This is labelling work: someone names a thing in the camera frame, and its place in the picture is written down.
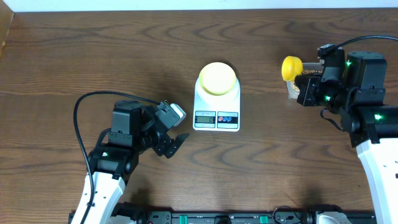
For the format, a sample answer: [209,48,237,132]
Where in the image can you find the yellow measuring scoop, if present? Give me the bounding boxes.
[281,56,303,82]

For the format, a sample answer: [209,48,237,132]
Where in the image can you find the white digital kitchen scale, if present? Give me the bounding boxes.
[192,78,241,132]

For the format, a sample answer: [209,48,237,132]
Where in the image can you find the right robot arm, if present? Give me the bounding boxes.
[294,49,397,223]

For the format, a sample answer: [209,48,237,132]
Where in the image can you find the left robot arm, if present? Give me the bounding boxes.
[70,100,188,223]

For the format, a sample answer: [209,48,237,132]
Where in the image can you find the yellow bowl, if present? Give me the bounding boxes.
[198,62,237,96]

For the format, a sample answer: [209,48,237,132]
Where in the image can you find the soybeans pile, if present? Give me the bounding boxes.
[290,69,322,95]

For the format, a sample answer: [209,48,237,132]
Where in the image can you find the clear plastic container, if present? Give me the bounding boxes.
[286,62,323,100]

